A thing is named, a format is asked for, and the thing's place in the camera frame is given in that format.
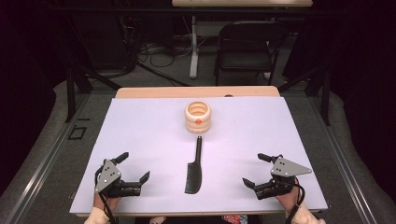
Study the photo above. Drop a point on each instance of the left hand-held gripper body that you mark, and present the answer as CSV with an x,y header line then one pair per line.
x,y
107,179

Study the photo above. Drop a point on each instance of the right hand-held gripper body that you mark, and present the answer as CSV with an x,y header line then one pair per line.
x,y
286,169

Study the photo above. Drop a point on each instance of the black comb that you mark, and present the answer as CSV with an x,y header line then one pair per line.
x,y
193,177

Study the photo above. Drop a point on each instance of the cream ribbed cup orange dot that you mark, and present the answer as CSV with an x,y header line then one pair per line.
x,y
198,123

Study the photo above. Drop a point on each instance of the person's left hand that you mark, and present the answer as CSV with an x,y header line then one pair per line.
x,y
102,202

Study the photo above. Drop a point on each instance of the person's right hand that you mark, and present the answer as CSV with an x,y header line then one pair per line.
x,y
291,200

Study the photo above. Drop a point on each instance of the person's patterned clothing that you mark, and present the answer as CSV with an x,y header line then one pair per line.
x,y
235,219

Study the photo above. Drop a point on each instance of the white table mat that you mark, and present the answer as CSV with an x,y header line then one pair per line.
x,y
155,130

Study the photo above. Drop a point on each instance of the black metal stand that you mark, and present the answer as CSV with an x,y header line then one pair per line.
x,y
71,93
325,96

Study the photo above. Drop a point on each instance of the black folding chair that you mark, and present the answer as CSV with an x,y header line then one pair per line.
x,y
244,59

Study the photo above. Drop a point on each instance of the white-legged desk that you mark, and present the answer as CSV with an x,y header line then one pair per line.
x,y
194,56

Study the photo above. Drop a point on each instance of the aluminium floor rail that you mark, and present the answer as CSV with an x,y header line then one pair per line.
x,y
46,161
345,168

